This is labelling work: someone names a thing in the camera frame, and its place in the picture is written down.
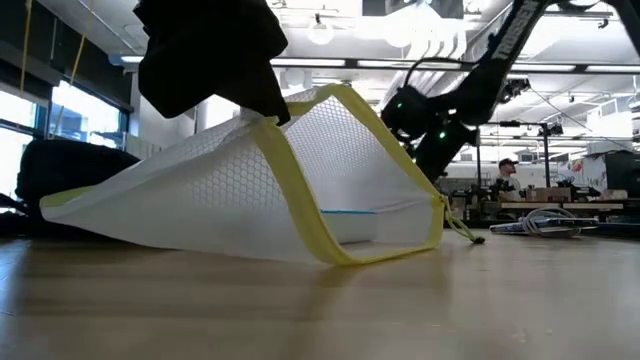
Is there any yellow hanging cord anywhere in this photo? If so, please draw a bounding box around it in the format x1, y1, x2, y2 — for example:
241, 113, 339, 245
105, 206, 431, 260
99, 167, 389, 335
52, 34, 87, 139
19, 0, 34, 94

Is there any round white pendant lamp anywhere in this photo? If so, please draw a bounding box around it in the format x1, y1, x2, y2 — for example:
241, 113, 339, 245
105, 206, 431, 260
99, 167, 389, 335
306, 13, 335, 46

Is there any black metal stand frame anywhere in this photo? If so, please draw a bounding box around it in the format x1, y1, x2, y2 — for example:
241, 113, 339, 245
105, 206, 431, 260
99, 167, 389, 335
474, 121, 551, 189

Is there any person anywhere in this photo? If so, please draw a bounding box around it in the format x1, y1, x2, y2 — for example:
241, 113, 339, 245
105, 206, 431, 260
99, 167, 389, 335
496, 158, 525, 202

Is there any white cable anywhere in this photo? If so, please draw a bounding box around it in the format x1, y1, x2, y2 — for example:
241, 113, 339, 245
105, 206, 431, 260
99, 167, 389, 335
521, 206, 584, 240

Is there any black hanging projector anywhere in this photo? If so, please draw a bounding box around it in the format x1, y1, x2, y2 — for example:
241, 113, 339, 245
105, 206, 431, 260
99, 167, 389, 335
502, 78, 531, 104

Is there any black backpack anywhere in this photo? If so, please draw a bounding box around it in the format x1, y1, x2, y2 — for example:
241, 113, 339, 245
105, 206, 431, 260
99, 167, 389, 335
0, 138, 142, 236

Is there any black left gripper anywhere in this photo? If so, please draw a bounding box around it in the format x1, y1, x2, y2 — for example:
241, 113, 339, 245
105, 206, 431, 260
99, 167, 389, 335
133, 0, 292, 127

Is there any long strip light rail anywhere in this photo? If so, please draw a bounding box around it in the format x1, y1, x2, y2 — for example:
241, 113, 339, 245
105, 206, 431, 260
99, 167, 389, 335
269, 57, 640, 75

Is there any black aluminium table frame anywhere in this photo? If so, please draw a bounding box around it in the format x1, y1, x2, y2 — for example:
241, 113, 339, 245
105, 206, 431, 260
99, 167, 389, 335
447, 219, 640, 240

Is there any white box blue lid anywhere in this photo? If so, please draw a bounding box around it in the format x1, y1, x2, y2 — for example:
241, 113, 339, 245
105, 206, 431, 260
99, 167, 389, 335
319, 208, 382, 246

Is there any white mesh pouch yellow trim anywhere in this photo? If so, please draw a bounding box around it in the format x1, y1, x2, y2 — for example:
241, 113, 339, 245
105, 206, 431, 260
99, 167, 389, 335
39, 83, 486, 267

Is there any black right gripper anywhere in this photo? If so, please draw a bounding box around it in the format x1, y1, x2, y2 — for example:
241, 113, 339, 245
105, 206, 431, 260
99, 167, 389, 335
413, 124, 480, 185

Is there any wooden workbench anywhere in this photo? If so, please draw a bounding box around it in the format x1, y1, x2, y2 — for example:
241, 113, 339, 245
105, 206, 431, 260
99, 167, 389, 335
499, 201, 640, 211

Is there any brown cardboard box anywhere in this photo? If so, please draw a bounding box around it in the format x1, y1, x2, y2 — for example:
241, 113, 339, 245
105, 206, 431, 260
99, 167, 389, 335
524, 187, 574, 203

